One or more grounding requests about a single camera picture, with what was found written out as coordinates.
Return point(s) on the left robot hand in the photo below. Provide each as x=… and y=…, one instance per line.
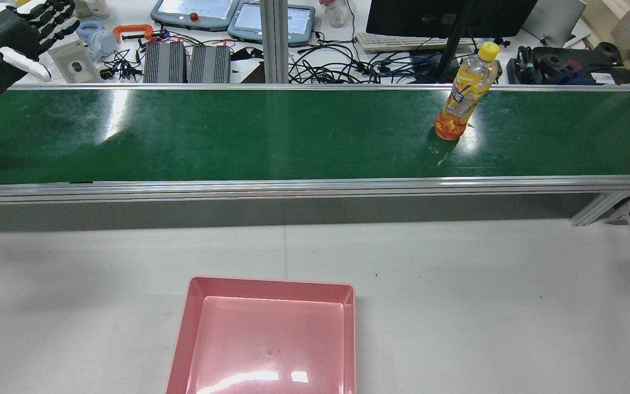
x=0, y=46

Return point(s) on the orange juice bottle yellow cap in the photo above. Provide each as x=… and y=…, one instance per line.
x=465, y=90

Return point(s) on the pink plastic basket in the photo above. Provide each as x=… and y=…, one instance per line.
x=271, y=339

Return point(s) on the white jar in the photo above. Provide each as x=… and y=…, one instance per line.
x=96, y=8

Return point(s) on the pale blue tape roll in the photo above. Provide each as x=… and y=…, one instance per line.
x=104, y=42

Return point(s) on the orange clamp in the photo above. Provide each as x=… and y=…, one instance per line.
x=129, y=28

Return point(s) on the black ribbed metal box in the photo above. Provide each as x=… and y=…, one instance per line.
x=210, y=64
x=164, y=63

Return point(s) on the grey teach pendant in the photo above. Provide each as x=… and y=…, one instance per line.
x=246, y=22
x=194, y=11

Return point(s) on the white computer mouse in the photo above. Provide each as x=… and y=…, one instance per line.
x=336, y=16

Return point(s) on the beige keyboard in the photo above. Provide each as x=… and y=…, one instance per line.
x=397, y=42

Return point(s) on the black monitor stand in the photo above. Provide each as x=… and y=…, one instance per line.
x=449, y=54

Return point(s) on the black power adapter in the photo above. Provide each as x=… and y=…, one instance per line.
x=503, y=68

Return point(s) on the black round flange part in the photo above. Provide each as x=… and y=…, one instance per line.
x=544, y=60

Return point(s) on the silver flat device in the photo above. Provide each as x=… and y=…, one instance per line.
x=558, y=19

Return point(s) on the white label tag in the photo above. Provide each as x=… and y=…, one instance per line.
x=605, y=78

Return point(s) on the plain wooden block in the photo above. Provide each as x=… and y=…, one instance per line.
x=605, y=13

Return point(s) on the aluminium profile post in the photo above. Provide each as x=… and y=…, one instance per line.
x=274, y=44

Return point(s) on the green conveyor belt aluminium frame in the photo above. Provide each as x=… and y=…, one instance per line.
x=293, y=137

